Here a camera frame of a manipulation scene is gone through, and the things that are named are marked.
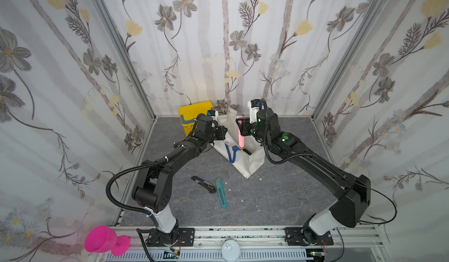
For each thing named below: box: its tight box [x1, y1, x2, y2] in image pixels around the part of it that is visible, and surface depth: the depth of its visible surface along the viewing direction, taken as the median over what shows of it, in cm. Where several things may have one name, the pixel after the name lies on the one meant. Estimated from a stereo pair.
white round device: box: [221, 239, 241, 262], surface depth 68 cm
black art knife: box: [190, 175, 217, 194], surface depth 90 cm
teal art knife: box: [215, 176, 227, 209], surface depth 88 cm
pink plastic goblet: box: [84, 225, 131, 257], surface depth 62 cm
